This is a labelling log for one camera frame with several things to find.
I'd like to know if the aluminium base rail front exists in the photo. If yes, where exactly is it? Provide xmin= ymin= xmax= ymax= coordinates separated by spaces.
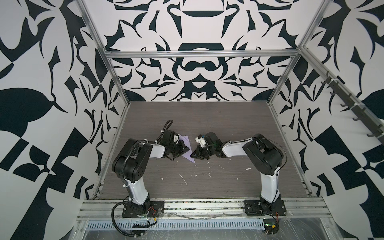
xmin=77 ymin=198 xmax=332 ymax=221

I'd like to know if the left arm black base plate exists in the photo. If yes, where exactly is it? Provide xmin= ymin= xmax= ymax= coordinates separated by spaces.
xmin=122 ymin=199 xmax=165 ymax=218

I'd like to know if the aluminium frame corner post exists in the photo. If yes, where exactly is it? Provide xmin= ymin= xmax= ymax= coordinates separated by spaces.
xmin=76 ymin=0 xmax=130 ymax=107
xmin=268 ymin=0 xmax=333 ymax=106

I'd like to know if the lilac square paper sheet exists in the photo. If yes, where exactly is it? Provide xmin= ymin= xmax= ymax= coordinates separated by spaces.
xmin=180 ymin=135 xmax=195 ymax=163

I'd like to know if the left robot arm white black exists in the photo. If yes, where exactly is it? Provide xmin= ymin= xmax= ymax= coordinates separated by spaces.
xmin=112 ymin=130 xmax=191 ymax=206

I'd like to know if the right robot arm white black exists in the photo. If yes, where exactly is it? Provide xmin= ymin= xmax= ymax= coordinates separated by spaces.
xmin=191 ymin=132 xmax=285 ymax=205

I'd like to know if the white slotted cable duct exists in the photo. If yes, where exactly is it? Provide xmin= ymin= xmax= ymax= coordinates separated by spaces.
xmin=86 ymin=219 xmax=265 ymax=231

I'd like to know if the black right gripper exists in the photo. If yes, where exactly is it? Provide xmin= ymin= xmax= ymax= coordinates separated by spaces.
xmin=189 ymin=145 xmax=216 ymax=160

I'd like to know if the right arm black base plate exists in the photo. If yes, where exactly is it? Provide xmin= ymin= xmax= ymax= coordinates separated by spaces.
xmin=244 ymin=198 xmax=287 ymax=217

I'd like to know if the hook rail on right wall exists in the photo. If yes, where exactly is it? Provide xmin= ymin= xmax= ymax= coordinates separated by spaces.
xmin=322 ymin=71 xmax=384 ymax=145

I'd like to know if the aluminium frame corner post left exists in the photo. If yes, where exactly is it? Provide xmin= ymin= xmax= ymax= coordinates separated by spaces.
xmin=76 ymin=0 xmax=130 ymax=107

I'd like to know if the aluminium horizontal back bar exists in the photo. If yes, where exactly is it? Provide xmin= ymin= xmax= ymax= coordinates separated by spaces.
xmin=105 ymin=50 xmax=296 ymax=59

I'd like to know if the black cable left base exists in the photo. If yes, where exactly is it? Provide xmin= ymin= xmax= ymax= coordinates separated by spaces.
xmin=110 ymin=200 xmax=157 ymax=238

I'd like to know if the small green circuit board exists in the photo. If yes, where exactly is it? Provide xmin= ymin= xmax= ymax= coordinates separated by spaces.
xmin=263 ymin=219 xmax=280 ymax=236

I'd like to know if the aluminium frame corner post right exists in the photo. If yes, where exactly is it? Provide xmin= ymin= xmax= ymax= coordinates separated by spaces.
xmin=268 ymin=0 xmax=333 ymax=106

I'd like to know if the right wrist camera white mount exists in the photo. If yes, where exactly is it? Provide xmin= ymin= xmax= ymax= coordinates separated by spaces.
xmin=195 ymin=135 xmax=207 ymax=148

